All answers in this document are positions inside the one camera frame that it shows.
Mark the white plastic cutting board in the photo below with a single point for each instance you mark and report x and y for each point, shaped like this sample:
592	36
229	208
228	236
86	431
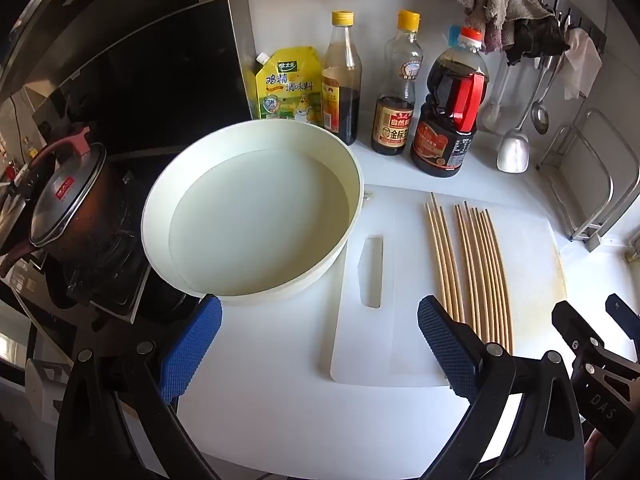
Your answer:
400	320

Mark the clear bottle brown label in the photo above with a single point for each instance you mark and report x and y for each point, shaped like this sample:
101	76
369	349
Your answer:
395	120

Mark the white bottle brush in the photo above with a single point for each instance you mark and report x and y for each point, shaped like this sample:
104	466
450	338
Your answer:
492	110

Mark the metal spatula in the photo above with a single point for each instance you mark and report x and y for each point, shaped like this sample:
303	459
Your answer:
513	152

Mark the yellow seasoning pouch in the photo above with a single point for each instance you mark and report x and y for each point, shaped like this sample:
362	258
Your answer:
287	85

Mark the round white plastic basin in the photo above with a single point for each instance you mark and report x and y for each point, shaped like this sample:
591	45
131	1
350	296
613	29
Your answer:
260	215

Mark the person's right hand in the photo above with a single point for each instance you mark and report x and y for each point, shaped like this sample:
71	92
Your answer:
595	445

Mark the black range hood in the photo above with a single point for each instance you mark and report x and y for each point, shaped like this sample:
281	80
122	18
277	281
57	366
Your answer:
140	50

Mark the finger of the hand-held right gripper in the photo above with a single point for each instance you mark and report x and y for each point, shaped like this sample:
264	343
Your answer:
622	312
575	325

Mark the dark cooking pot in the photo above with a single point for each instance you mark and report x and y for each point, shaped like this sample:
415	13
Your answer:
95	230

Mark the black hook rail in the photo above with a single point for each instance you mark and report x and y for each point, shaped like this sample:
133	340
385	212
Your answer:
575	5

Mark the grey rag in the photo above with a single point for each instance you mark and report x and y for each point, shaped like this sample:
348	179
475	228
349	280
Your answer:
492	2

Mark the metal ladle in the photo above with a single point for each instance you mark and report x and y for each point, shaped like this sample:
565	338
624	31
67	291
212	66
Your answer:
540	117

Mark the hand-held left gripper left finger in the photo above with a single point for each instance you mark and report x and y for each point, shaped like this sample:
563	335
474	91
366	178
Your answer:
192	345

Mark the row of wooden chopsticks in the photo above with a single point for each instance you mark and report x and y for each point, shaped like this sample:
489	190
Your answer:
482	270

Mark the black cloth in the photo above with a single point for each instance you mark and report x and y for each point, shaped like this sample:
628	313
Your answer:
537	40

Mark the white cloth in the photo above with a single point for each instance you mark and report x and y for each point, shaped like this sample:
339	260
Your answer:
580	65

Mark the black gas stove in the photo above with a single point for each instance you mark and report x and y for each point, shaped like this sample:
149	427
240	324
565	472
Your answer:
110	280

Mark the dark vinegar bottle yellow cap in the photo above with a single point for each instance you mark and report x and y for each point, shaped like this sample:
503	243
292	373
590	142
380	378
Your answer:
342	95

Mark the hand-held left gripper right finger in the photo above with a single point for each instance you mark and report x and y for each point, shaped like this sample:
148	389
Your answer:
445	340

